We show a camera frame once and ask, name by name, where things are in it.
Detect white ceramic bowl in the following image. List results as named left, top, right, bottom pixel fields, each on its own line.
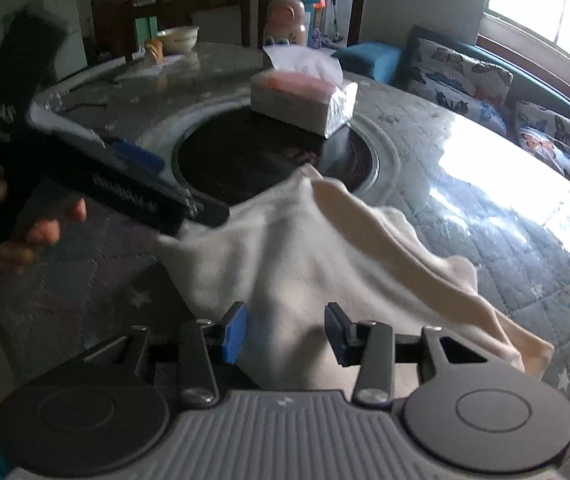
left=156, top=25, right=199, bottom=54

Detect black round induction cooktop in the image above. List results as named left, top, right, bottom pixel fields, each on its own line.
left=171, top=105, right=378, bottom=206

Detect right butterfly pillow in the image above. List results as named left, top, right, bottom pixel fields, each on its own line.
left=514, top=101, right=570, bottom=180

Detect dark wooden cabinet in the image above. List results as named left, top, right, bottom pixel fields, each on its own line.
left=81, top=0, right=258, bottom=62

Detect blue white storage cart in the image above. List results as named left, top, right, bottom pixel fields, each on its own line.
left=299, top=0, right=326, bottom=49

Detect cream white garment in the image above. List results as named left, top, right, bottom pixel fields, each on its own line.
left=154, top=167, right=554, bottom=391

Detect pink white tissue pack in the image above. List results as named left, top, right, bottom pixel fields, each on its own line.
left=250, top=44, right=359, bottom=139

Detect pink cartoon face bottle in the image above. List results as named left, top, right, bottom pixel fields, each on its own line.
left=262, top=0, right=308, bottom=47

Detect left butterfly pillow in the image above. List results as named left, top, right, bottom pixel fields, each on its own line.
left=407, top=38, right=513, bottom=136

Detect butterfly pillow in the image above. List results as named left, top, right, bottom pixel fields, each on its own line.
left=407, top=38, right=513, bottom=136
left=514, top=101, right=570, bottom=180

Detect clear glasses black temples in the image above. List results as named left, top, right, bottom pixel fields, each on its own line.
left=59, top=77, right=120, bottom=114

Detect teal sofa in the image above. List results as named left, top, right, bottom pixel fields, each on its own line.
left=331, top=24, right=570, bottom=196

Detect person left hand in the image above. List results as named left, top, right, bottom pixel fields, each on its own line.
left=0, top=154, right=90, bottom=276

